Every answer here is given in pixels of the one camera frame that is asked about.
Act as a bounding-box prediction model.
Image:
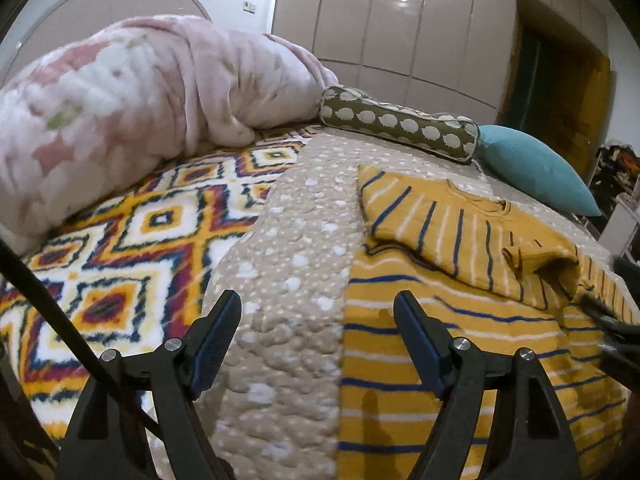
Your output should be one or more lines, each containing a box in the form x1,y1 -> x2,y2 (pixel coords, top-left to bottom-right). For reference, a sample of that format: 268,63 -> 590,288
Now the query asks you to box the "pink floral fleece blanket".
0,15 -> 341,256

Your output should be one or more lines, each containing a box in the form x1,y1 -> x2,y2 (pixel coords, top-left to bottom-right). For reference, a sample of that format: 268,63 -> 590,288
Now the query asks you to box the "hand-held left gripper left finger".
55,290 -> 243,480

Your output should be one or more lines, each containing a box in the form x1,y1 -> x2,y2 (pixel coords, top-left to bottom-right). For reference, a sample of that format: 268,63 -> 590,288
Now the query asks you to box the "beige quilted dotted bedspread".
200,127 -> 621,480

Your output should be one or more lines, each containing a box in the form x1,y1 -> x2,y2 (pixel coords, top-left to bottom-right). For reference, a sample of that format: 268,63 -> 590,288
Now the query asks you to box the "wooden door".
505,25 -> 612,161

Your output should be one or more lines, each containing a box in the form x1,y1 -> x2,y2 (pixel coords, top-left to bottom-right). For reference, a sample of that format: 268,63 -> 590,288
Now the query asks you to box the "pile of clothes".
590,142 -> 640,201

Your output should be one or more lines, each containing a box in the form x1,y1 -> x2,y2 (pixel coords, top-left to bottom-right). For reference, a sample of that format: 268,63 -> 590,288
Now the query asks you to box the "yellow striped sweater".
335,164 -> 640,480

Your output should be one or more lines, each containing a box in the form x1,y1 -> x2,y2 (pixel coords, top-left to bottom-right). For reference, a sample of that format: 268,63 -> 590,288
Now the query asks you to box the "geometric patterned blanket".
0,127 -> 321,461

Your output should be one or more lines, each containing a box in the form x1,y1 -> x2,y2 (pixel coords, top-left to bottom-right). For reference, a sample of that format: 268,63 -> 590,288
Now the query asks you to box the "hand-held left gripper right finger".
393,290 -> 583,480

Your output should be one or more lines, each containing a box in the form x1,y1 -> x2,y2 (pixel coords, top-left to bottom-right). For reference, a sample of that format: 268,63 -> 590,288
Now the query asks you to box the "beige wardrobe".
272,0 -> 611,126

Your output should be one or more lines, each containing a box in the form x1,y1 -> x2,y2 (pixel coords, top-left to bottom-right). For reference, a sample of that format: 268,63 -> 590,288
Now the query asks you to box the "teal pillow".
475,125 -> 601,217

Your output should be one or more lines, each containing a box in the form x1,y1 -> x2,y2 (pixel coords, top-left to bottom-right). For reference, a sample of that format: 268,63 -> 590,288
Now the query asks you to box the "olive patterned bolster pillow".
320,85 -> 481,165

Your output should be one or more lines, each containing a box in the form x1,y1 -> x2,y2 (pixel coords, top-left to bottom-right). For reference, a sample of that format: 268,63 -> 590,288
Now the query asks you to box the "black cable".
0,237 -> 166,441

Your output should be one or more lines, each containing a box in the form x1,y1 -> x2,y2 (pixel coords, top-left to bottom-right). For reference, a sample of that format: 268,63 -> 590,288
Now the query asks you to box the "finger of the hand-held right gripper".
580,292 -> 640,342
599,342 -> 640,386

